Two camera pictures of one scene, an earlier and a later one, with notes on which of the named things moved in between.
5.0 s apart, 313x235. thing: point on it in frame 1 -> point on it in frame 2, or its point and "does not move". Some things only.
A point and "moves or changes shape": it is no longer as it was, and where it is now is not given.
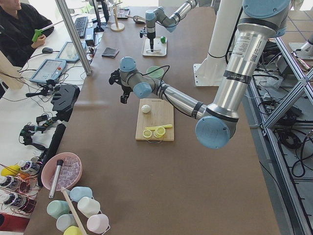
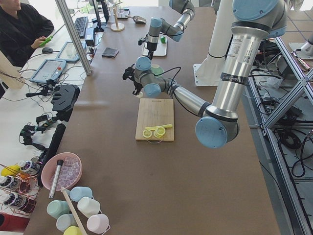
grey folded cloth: x=110 y=52 does not move
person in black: x=22 y=28 does not move
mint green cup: x=55 y=208 does not move
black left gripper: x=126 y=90 -> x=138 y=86
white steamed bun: x=145 y=108 moves or changes shape
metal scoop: x=137 y=19 does not move
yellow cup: x=73 y=230 does not move
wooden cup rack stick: x=66 y=195 does not move
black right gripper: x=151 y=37 -> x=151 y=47
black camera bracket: x=144 y=32 -> x=140 y=42
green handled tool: x=39 y=31 -> x=49 y=38
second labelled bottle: x=11 y=182 does not move
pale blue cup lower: x=65 y=221 does not move
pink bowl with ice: x=69 y=173 does not move
